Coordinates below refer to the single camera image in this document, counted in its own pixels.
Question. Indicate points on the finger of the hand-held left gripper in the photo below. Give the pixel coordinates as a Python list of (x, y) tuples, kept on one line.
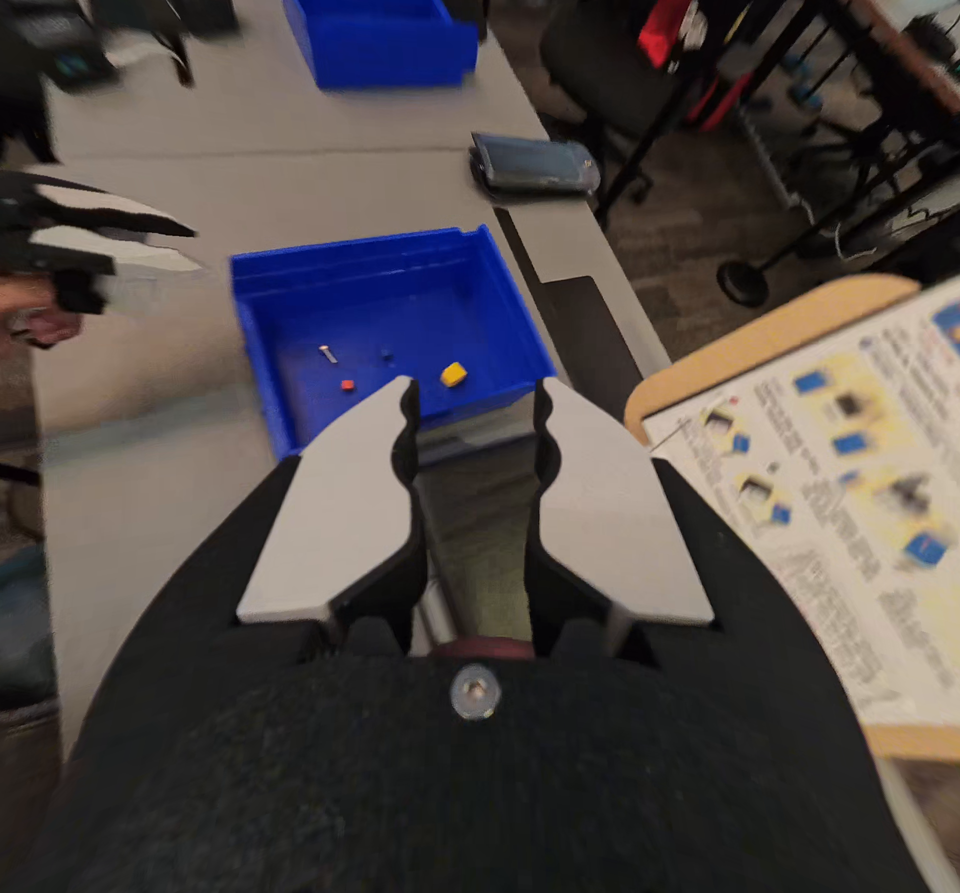
[(150, 267), (112, 214)]

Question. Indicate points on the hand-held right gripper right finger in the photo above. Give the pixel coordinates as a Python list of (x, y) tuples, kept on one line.
[(622, 525)]

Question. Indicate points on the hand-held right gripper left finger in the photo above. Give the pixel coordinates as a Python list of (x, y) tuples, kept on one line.
[(330, 525)]

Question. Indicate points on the small metal screw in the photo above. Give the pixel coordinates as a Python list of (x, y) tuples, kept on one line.
[(328, 354)]

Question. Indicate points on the yellow cube block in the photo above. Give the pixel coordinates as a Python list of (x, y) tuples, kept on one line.
[(454, 375)]

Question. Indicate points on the blue plastic bin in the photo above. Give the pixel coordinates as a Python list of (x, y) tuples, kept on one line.
[(375, 45), (420, 300)]

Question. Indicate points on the person's left hand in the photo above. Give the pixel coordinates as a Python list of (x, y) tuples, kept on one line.
[(37, 323)]

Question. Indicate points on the small black lit device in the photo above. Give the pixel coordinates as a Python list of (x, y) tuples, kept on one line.
[(60, 45)]

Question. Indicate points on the printed instruction sheet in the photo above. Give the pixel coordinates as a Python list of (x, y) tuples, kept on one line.
[(825, 518)]

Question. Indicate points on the black floor stand base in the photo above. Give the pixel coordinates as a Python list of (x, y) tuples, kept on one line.
[(742, 282)]

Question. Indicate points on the person's blue jeans leg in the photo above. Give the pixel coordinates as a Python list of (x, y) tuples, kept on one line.
[(26, 623)]

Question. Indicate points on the dark rectangular case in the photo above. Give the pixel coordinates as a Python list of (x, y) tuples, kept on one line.
[(532, 165)]

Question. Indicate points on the black office chair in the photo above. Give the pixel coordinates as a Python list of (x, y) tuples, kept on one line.
[(600, 68)]

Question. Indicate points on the red cloth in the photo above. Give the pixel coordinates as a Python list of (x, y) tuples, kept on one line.
[(675, 8)]

